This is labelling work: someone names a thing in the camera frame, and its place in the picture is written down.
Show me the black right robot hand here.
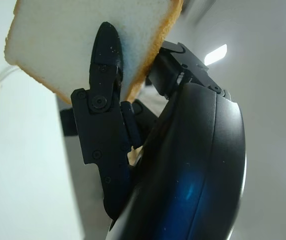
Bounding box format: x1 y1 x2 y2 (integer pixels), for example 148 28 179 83
70 21 248 240

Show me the toast slice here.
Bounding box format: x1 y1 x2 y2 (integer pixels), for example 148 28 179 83
3 0 184 105

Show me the ceiling light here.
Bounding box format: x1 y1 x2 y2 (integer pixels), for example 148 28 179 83
203 43 228 66

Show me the white toaster power cord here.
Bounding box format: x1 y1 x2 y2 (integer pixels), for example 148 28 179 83
0 63 22 81

